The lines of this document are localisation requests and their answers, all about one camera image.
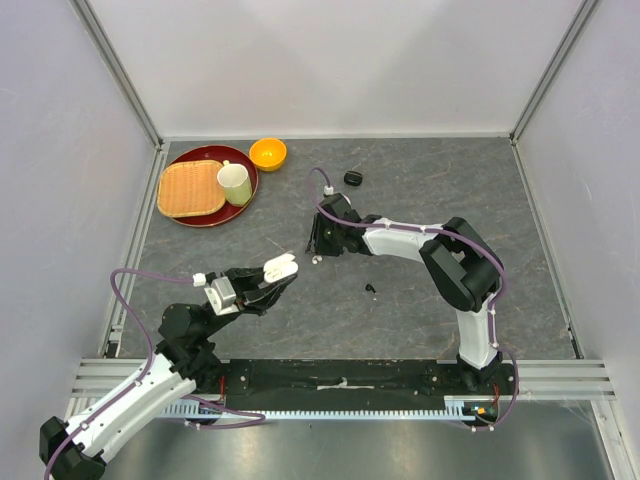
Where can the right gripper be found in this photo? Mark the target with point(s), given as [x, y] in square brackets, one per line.
[316, 244]

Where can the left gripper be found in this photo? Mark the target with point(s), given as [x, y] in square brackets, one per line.
[247, 279]

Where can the white earbud charging case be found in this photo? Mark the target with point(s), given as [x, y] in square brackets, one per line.
[286, 263]

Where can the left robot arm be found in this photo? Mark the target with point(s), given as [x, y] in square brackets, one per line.
[182, 363]

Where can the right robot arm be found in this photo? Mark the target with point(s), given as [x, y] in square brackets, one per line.
[466, 272]

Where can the black earbud charging case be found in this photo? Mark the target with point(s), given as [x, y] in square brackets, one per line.
[353, 178]

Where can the red round tray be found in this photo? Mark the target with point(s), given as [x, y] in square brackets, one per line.
[219, 153]

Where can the orange bowl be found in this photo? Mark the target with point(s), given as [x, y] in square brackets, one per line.
[268, 154]

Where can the pale green cup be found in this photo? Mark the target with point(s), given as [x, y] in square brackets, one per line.
[236, 184]

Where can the woven bamboo mat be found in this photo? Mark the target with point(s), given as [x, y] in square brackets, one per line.
[190, 188]

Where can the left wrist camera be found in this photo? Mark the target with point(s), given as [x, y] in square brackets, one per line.
[222, 296]

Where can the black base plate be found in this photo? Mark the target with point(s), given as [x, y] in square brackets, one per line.
[242, 377]

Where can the slotted cable duct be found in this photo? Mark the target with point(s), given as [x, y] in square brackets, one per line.
[333, 405]

